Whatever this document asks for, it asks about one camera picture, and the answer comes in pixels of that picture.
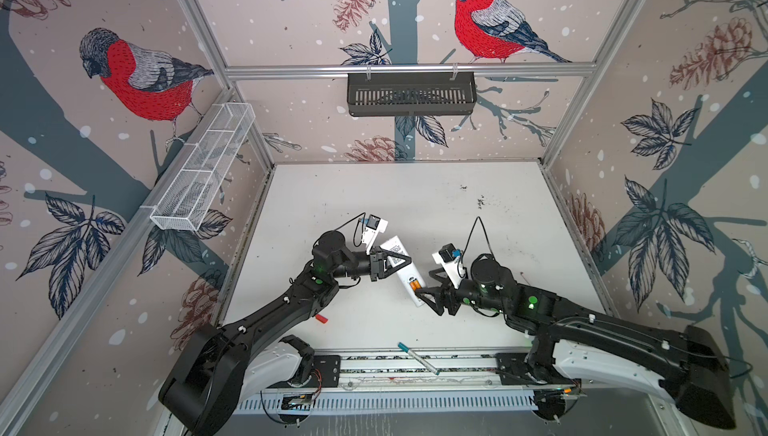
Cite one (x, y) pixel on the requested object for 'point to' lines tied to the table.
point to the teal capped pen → (407, 350)
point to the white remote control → (408, 273)
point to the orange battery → (415, 285)
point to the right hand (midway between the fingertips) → (420, 287)
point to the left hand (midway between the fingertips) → (407, 266)
